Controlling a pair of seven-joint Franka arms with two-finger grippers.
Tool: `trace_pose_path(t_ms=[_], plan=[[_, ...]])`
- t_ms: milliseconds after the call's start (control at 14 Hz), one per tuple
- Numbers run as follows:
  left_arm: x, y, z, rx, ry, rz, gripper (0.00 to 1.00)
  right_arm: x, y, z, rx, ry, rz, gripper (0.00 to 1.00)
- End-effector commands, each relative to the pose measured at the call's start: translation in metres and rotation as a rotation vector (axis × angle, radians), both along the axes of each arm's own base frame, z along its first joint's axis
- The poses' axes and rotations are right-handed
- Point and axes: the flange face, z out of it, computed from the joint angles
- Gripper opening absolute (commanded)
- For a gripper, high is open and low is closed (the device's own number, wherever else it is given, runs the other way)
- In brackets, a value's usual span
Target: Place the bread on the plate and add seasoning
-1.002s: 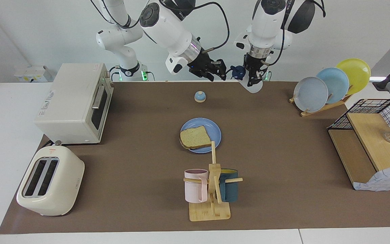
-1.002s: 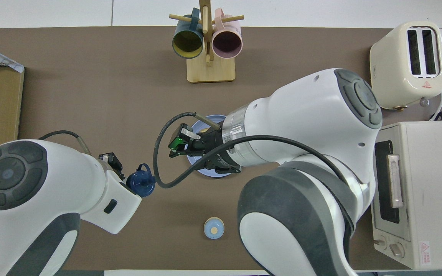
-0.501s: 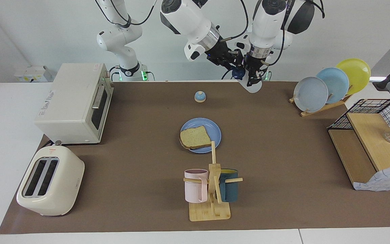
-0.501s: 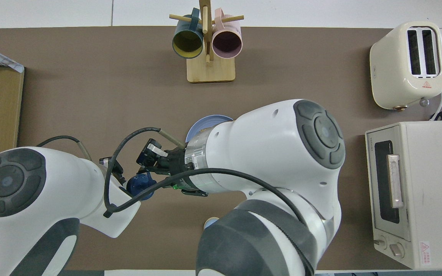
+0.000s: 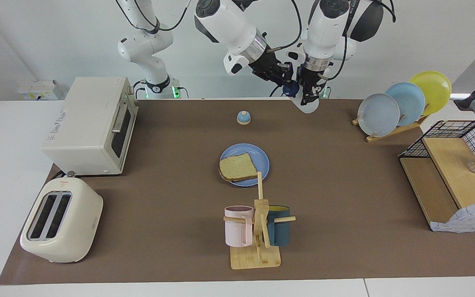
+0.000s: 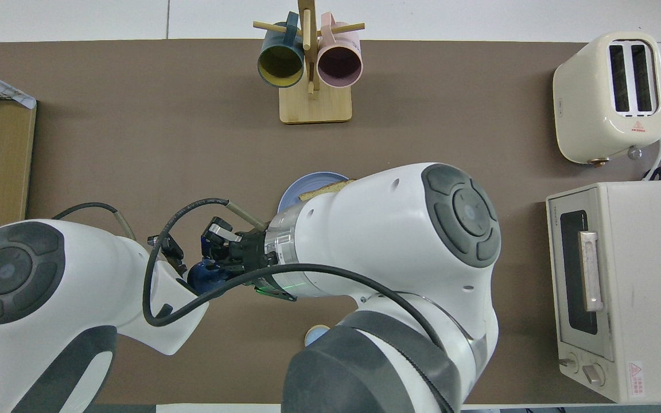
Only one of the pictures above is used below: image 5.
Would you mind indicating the white toaster oven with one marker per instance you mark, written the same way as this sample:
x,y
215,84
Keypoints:
x,y
85,132

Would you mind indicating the cream two-slot toaster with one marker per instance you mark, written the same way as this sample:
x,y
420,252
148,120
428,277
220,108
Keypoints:
x,y
72,231

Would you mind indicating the pink mug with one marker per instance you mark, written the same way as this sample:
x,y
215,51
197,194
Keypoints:
x,y
237,231

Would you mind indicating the light blue round plate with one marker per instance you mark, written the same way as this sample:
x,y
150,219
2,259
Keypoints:
x,y
410,101

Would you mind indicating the wooden plate rack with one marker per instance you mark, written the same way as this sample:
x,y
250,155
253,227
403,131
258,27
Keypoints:
x,y
390,134

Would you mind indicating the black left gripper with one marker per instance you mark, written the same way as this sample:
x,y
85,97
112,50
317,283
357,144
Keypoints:
x,y
311,78

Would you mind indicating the white patterned cloth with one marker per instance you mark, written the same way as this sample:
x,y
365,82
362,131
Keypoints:
x,y
464,218

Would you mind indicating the white bottle with navy cap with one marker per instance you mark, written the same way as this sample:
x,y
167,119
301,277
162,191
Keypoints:
x,y
309,108

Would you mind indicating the brown table mat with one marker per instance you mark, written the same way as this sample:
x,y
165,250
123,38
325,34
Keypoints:
x,y
171,185

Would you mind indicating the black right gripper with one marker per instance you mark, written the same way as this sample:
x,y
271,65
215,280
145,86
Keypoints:
x,y
268,66

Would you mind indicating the bread slice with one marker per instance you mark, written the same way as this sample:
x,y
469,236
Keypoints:
x,y
237,167

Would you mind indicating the teal mug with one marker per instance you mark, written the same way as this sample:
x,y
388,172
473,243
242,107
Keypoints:
x,y
278,233

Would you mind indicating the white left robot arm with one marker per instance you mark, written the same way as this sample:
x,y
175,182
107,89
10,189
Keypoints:
x,y
324,29

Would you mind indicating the wooden mug tree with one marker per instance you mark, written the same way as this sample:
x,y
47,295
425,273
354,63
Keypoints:
x,y
258,258

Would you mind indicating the grey round plate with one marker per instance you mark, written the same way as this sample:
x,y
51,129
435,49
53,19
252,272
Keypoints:
x,y
377,115

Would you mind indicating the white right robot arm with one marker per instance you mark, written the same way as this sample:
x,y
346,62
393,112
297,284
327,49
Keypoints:
x,y
229,24

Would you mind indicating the yellow round plate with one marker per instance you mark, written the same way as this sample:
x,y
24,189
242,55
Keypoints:
x,y
435,88

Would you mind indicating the white power box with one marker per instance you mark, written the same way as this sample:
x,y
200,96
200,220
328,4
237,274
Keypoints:
x,y
35,90

